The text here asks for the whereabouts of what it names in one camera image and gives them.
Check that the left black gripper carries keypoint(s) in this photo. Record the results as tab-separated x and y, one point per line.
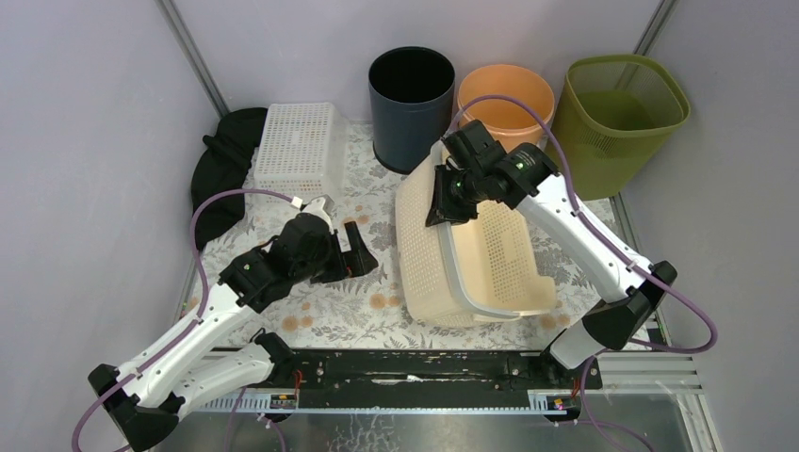
340	263

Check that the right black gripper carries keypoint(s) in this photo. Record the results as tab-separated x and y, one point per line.
442	211

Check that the cream perforated large basket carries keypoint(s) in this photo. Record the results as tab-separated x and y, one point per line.
460	276

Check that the white slotted basket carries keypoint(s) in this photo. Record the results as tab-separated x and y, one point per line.
302	150

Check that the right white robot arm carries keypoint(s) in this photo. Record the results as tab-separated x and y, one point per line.
630	286

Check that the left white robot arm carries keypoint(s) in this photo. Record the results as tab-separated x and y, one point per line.
149	395

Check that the floral patterned table mat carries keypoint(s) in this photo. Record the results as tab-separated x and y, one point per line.
370	312

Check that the orange round bin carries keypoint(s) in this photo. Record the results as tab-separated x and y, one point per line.
507	120

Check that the dark blue round bin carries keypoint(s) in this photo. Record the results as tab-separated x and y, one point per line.
411	94

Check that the black cloth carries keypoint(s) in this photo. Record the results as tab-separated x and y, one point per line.
224	166

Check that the green mesh waste bin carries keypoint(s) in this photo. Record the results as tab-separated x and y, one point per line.
614	114

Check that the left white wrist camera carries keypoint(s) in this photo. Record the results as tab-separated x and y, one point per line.
321	207

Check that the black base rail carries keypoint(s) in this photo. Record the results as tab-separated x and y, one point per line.
426	380

